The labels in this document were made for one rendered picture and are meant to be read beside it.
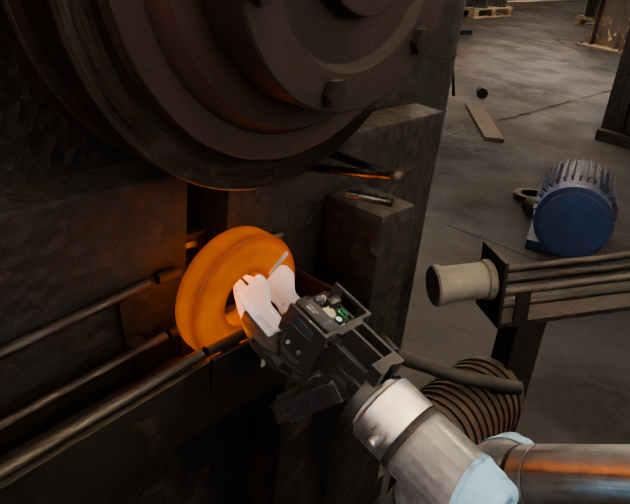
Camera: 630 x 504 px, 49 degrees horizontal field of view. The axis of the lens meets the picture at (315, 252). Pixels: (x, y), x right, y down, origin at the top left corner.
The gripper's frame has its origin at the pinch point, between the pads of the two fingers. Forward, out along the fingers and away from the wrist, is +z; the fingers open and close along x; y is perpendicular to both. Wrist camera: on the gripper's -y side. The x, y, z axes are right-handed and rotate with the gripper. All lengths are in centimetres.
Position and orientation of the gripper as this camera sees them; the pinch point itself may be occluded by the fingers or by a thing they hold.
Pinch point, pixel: (242, 287)
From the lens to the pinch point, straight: 78.1
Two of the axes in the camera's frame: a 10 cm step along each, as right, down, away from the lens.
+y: 3.2, -7.4, -5.9
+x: -6.7, 2.7, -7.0
